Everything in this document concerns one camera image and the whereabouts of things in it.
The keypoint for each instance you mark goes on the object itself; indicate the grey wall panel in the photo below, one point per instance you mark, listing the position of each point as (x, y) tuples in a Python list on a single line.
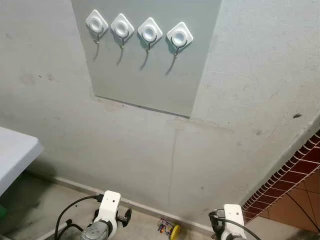
[(150, 82)]

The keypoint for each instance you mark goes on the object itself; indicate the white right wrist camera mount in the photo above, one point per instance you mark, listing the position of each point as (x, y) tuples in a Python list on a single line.
[(233, 217)]

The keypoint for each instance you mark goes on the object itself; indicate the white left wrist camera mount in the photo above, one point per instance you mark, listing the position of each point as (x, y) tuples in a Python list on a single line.
[(109, 205)]

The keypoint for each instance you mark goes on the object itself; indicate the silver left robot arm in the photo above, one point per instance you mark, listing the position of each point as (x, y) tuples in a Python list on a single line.
[(95, 233)]

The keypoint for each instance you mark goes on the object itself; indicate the small colourful yellow toy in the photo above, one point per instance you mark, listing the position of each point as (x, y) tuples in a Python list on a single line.
[(170, 229)]

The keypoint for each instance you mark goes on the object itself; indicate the white diamond wall hook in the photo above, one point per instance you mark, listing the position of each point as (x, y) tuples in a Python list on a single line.
[(179, 35), (122, 26), (149, 31), (96, 22)]

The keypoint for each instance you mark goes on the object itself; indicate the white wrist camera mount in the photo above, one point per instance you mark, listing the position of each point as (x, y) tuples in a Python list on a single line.
[(233, 217), (109, 205)]

